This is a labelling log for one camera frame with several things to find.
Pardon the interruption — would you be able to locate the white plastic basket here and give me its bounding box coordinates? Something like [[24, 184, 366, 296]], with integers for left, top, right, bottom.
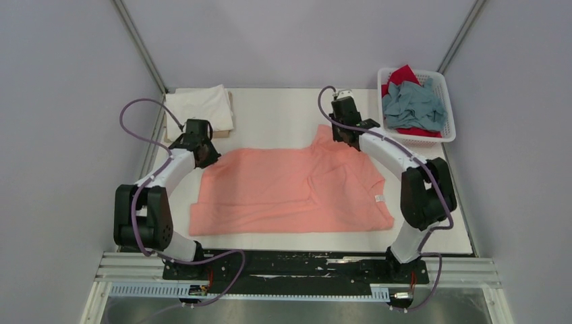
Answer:
[[377, 67, 456, 147]]

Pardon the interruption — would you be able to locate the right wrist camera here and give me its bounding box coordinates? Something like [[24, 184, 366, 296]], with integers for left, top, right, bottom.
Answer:
[[333, 89, 353, 100]]

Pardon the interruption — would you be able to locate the folded white t shirt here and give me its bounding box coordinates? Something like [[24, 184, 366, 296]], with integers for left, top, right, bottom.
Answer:
[[164, 84, 235, 142]]

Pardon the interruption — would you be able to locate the purple cable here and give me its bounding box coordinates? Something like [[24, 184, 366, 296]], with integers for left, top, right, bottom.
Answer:
[[119, 98, 247, 309], [317, 86, 455, 313]]

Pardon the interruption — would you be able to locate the salmon pink t shirt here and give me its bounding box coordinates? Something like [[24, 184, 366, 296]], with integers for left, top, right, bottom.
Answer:
[[189, 125, 394, 236]]

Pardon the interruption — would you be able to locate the aluminium frame post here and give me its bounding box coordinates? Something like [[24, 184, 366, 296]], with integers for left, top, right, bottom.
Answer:
[[111, 0, 168, 96], [437, 0, 488, 74]]

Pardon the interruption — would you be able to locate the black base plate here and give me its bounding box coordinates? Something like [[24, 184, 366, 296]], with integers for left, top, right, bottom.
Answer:
[[163, 249, 430, 296]]

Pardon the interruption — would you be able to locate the red t shirt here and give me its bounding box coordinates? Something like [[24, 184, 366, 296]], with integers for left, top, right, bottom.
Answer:
[[382, 65, 440, 137]]

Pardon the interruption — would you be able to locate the grey blue t shirt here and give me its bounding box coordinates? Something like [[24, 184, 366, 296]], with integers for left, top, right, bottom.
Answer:
[[382, 78, 448, 132]]

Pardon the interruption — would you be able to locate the white slotted cable duct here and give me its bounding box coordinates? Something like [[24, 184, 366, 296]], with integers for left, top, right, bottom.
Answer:
[[109, 281, 391, 303]]

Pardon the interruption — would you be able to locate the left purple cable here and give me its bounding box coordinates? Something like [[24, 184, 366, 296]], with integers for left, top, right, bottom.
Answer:
[[119, 98, 247, 309]]

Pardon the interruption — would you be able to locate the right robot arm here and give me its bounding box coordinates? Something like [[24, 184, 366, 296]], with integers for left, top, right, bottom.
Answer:
[[328, 94, 457, 282]]

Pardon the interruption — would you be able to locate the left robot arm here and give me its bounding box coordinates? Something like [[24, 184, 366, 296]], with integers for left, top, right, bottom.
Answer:
[[113, 119, 220, 279]]

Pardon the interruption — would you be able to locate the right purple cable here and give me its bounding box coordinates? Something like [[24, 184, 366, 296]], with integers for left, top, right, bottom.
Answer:
[[317, 86, 455, 313]]

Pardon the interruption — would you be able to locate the folded beige t shirt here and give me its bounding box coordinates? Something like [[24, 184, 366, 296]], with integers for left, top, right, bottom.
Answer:
[[163, 90, 235, 144]]

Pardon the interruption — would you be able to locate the right aluminium frame post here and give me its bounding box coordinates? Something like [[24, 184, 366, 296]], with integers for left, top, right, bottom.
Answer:
[[437, 0, 488, 74]]

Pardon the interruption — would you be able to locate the left aluminium frame post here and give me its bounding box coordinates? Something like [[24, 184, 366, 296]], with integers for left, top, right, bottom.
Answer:
[[111, 0, 168, 96]]

